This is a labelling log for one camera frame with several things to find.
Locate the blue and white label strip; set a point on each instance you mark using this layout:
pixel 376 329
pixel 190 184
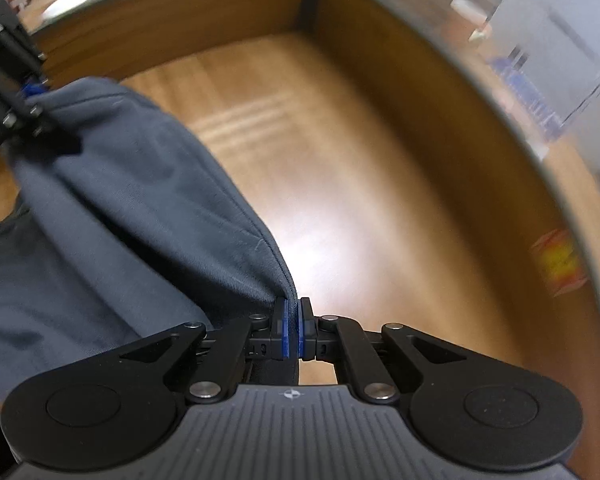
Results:
pixel 525 95

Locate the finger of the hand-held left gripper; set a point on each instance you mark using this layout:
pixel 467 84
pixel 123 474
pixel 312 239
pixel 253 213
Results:
pixel 10 110
pixel 22 60

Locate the grey pants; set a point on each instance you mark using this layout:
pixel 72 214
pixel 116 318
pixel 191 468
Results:
pixel 130 210

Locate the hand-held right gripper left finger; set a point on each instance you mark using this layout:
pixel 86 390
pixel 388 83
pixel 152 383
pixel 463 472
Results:
pixel 282 330

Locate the red and yellow sticker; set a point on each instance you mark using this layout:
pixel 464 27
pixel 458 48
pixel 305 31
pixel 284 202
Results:
pixel 555 262

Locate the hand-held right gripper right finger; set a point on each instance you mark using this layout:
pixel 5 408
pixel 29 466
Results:
pixel 300 330

